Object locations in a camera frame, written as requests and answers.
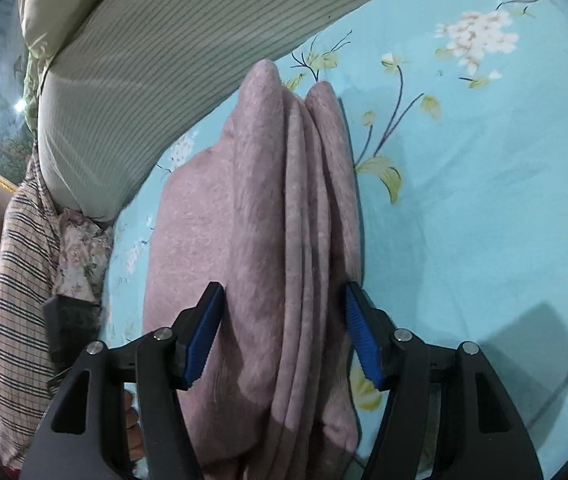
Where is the green striped pillow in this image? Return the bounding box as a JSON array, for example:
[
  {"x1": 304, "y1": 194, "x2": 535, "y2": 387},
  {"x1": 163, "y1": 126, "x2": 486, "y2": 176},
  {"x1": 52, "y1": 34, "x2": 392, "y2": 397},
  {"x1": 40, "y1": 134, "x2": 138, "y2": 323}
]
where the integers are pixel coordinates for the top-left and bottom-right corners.
[{"x1": 36, "y1": 0, "x2": 469, "y2": 223}]

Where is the floral ruffled cloth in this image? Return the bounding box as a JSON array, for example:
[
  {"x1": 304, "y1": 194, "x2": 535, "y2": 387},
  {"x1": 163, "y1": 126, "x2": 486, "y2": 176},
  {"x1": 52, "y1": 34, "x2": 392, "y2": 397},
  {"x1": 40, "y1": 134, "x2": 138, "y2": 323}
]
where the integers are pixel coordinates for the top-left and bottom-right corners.
[{"x1": 51, "y1": 207, "x2": 115, "y2": 306}]

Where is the light green pillow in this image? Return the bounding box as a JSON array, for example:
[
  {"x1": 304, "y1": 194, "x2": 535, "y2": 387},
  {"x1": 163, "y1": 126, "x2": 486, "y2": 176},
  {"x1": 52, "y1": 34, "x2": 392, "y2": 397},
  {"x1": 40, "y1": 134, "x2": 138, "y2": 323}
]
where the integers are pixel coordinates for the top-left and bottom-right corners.
[{"x1": 16, "y1": 0, "x2": 132, "y2": 68}]

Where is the blue floral bed sheet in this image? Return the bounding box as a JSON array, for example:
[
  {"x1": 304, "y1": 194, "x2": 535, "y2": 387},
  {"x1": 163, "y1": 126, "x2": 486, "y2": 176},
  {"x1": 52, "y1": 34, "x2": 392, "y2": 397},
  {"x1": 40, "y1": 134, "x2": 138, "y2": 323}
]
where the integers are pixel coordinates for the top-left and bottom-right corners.
[{"x1": 99, "y1": 0, "x2": 568, "y2": 480}]

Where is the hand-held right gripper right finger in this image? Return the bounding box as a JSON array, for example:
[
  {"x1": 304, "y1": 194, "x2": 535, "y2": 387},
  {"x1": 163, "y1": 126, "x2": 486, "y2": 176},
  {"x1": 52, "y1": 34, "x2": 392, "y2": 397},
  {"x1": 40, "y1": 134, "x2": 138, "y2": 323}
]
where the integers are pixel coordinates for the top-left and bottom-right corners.
[{"x1": 345, "y1": 281, "x2": 544, "y2": 480}]

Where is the pink knit sweater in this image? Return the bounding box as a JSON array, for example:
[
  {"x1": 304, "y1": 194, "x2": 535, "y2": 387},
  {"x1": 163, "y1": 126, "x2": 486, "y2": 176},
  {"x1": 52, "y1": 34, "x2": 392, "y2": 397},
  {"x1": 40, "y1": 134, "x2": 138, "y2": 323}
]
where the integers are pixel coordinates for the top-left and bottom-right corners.
[{"x1": 141, "y1": 58, "x2": 365, "y2": 480}]

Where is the person's left hand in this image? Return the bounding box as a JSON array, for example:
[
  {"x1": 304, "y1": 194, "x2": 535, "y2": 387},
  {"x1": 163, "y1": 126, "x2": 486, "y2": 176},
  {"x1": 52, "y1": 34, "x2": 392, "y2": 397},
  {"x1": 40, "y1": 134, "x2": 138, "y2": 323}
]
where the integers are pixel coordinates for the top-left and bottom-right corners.
[{"x1": 123, "y1": 390, "x2": 145, "y2": 463}]

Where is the plaid blanket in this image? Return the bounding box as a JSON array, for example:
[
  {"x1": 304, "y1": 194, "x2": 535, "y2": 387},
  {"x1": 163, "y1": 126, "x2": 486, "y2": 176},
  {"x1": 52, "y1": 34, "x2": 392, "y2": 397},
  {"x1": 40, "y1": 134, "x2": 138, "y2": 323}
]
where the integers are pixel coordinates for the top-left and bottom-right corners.
[{"x1": 0, "y1": 160, "x2": 65, "y2": 466}]

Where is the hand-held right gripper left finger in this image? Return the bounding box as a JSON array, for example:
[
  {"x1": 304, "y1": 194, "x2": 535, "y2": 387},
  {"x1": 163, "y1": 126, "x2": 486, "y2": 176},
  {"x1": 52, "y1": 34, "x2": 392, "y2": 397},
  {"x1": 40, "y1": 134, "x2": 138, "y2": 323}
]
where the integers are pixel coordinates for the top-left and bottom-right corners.
[{"x1": 19, "y1": 281, "x2": 225, "y2": 480}]

